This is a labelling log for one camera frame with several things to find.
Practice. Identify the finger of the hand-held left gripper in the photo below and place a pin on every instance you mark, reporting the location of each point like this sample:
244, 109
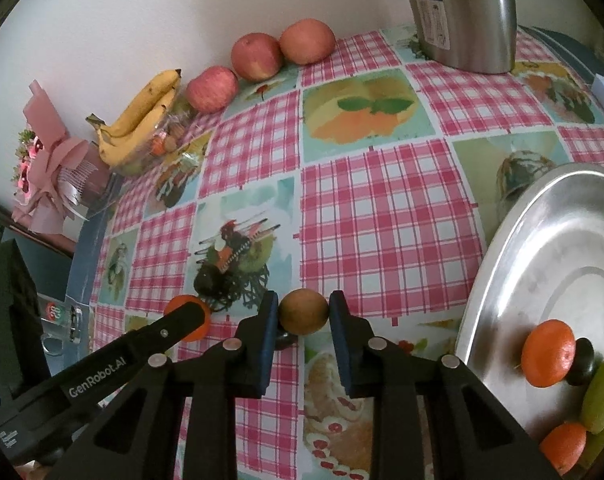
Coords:
132, 355

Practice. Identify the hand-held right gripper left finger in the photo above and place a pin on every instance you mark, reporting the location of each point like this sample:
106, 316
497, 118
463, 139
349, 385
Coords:
267, 340

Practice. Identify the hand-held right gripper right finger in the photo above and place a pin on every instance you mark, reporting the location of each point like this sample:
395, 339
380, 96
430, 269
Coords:
339, 340

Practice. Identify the round brown fruit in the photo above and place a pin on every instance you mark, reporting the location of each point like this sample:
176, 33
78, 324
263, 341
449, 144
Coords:
303, 312
171, 144

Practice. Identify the large orange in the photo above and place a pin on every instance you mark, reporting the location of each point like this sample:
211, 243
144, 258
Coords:
549, 352
201, 332

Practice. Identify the round steel plate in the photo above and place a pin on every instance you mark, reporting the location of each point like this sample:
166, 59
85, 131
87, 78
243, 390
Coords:
541, 260

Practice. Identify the dark plum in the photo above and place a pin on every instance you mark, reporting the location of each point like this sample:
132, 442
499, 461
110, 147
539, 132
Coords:
583, 362
208, 281

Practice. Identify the checked printed tablecloth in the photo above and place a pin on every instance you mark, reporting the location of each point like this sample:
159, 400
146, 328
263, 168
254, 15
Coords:
381, 210

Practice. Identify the pink wrapped flower bouquet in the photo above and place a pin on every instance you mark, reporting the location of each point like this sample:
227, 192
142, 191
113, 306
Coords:
47, 160

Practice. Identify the small orange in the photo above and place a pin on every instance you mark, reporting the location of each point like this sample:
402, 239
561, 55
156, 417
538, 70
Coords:
158, 148
564, 447

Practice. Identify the clear plastic fruit container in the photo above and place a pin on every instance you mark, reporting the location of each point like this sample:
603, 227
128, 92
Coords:
177, 127

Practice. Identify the yellow banana bunch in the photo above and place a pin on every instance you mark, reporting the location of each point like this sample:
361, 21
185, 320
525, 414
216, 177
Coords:
132, 120

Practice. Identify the red apple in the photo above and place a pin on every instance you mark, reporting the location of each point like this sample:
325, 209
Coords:
308, 41
212, 90
257, 57

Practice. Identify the stainless steel thermos jug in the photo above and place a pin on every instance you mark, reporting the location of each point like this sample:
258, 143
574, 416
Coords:
471, 15

